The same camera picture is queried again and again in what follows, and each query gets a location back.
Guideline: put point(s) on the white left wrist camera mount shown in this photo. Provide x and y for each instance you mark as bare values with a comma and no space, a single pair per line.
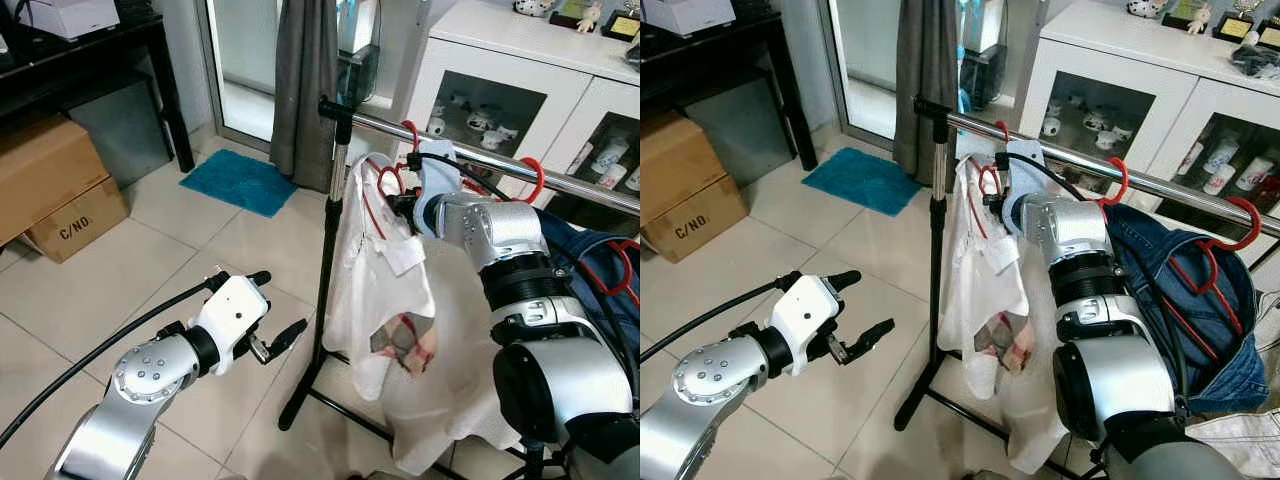
232,310
805,310

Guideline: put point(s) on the black white cow figurine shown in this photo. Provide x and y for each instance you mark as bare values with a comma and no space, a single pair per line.
1147,8
533,7

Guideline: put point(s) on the red plastic hanger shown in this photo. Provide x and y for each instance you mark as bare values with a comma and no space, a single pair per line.
413,133
540,180
1255,220
625,243
1124,180
1004,127

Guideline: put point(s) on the large plain cardboard box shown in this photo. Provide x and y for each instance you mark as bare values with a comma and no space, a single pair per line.
45,170
675,160

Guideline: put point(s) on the grey storage box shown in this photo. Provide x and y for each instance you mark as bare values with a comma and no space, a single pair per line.
745,130
120,130

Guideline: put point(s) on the metal clothes rack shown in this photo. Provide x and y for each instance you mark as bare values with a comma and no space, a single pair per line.
337,165
939,165

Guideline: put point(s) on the black desk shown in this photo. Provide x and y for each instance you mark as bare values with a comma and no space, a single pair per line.
720,60
100,55

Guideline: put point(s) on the small beige doll figurine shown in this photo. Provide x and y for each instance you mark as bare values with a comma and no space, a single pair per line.
1199,18
590,17

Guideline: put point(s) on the white printed t-shirt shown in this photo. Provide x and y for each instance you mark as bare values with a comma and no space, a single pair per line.
985,280
370,280

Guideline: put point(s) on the teal floor mat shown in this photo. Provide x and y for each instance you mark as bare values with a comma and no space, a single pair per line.
240,180
860,180

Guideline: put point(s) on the blue denim jacket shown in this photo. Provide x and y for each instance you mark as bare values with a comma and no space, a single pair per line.
570,240
1150,300

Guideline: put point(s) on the gold black plaque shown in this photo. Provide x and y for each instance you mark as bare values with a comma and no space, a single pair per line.
1235,27
622,25

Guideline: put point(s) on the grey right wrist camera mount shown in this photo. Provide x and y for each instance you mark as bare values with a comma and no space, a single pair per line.
1025,175
437,180

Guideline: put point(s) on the white box device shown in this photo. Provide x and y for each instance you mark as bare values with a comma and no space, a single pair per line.
70,15
690,15

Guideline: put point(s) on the cardboard box black lettering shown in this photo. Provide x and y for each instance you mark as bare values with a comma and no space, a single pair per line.
700,225
80,225

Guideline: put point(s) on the aluminium glass sliding door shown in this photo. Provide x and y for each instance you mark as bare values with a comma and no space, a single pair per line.
240,60
860,60

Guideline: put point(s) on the grey curtain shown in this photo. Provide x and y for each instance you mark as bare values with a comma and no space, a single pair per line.
305,90
925,90

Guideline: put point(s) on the white ceramic mug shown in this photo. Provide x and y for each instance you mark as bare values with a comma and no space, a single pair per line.
437,126
1050,126

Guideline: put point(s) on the dark green plaque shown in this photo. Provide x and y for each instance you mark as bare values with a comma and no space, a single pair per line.
1180,13
568,12

